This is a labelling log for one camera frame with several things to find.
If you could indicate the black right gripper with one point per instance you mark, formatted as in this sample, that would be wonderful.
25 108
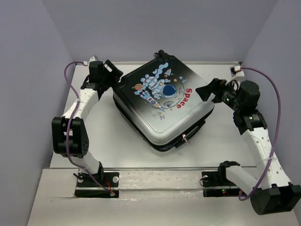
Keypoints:
213 87

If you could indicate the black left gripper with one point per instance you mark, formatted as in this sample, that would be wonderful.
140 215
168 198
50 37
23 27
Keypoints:
115 74

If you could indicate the black kids suitcase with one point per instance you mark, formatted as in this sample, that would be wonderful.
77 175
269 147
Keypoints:
160 103

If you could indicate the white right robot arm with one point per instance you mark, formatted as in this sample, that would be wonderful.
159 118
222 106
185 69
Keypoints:
273 192

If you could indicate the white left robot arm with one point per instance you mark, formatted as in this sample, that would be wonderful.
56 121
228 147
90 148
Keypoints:
69 133

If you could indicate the white foreground platform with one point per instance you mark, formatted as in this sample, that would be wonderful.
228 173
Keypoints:
146 198

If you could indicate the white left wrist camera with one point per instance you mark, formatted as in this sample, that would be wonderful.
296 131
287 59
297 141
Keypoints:
93 58

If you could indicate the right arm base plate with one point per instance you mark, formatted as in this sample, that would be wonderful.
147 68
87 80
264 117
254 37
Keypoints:
223 186

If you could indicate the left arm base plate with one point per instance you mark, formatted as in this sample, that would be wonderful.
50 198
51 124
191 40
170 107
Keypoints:
87 188

